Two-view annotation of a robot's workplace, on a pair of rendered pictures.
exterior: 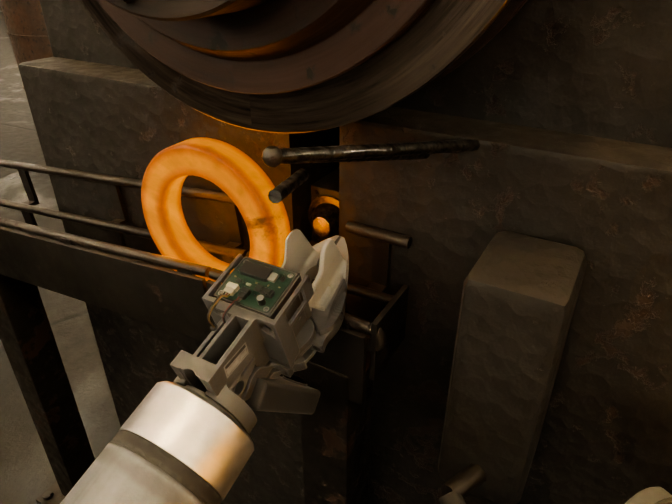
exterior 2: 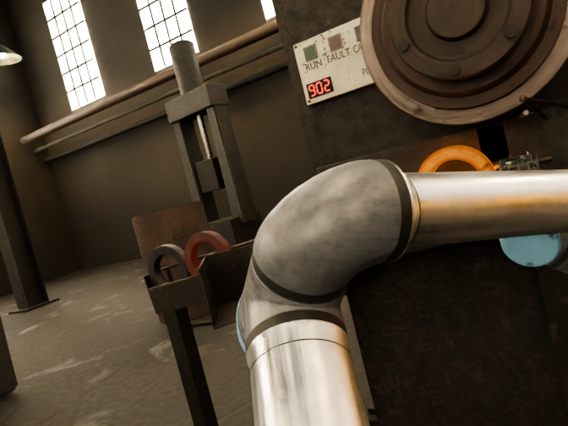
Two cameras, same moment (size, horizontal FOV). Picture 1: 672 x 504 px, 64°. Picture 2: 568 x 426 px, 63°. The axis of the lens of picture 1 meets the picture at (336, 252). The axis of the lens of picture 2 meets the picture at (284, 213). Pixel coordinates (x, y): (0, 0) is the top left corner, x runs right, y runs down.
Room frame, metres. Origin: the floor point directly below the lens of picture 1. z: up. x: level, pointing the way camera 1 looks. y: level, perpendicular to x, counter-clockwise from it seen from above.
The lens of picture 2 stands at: (-0.60, 0.56, 0.85)
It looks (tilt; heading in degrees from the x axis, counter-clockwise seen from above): 4 degrees down; 0
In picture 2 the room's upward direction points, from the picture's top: 14 degrees counter-clockwise
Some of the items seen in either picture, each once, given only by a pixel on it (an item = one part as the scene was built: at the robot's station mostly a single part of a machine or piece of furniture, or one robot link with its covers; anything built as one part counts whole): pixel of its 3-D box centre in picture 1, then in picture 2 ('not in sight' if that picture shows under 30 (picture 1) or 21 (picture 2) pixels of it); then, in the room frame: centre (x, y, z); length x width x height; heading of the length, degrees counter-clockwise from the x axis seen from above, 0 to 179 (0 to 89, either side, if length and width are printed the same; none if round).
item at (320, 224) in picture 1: (356, 199); not in sight; (0.62, -0.03, 0.74); 0.17 x 0.04 x 0.04; 150
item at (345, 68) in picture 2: not in sight; (341, 60); (0.74, 0.30, 1.15); 0.26 x 0.02 x 0.18; 60
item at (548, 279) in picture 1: (506, 370); not in sight; (0.37, -0.16, 0.68); 0.11 x 0.08 x 0.24; 150
